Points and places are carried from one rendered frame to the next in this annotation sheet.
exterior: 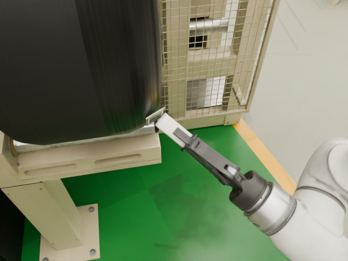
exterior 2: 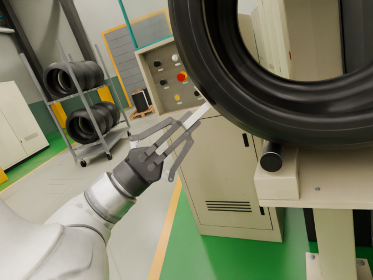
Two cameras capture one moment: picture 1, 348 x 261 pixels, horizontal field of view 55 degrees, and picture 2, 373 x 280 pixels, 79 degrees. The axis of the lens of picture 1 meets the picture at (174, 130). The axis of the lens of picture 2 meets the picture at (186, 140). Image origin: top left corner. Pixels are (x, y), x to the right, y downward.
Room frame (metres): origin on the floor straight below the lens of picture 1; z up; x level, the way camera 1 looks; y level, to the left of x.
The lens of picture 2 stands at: (0.66, -0.37, 1.15)
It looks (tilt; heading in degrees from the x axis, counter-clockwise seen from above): 19 degrees down; 131
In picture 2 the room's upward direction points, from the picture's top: 18 degrees counter-clockwise
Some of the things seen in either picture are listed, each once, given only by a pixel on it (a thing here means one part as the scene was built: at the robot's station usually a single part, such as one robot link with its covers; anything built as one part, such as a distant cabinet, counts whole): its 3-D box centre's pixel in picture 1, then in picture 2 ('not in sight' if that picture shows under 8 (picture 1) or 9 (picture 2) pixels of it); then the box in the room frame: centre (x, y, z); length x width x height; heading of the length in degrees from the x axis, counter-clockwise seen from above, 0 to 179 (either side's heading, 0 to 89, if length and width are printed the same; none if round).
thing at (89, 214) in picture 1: (69, 233); (338, 279); (0.55, 0.49, 0.01); 0.27 x 0.27 x 0.02; 10
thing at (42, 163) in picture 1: (89, 149); (280, 151); (0.48, 0.22, 0.83); 0.36 x 0.09 x 0.06; 100
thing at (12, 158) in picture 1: (14, 101); not in sight; (0.58, 0.42, 0.90); 0.40 x 0.03 x 0.10; 10
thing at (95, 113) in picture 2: not in sight; (88, 103); (-3.22, 1.88, 0.96); 1.30 x 0.62 x 1.92; 122
